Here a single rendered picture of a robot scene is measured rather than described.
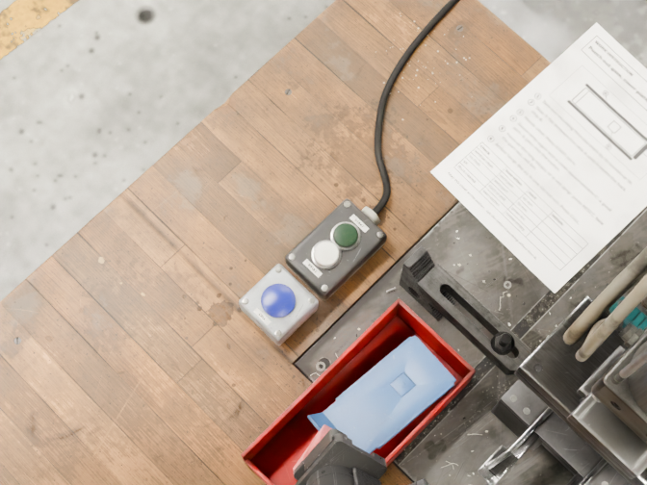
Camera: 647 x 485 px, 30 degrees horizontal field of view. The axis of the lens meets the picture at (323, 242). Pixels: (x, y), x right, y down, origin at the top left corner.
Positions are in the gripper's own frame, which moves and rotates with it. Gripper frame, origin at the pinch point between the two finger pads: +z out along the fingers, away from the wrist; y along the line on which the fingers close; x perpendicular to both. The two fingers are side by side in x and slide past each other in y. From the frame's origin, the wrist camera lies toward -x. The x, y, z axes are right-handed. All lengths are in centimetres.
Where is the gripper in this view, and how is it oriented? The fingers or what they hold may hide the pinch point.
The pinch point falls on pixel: (327, 434)
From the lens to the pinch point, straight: 132.7
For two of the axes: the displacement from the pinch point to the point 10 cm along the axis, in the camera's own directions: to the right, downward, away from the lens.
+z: -0.7, -4.5, 8.9
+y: 6.0, -7.3, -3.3
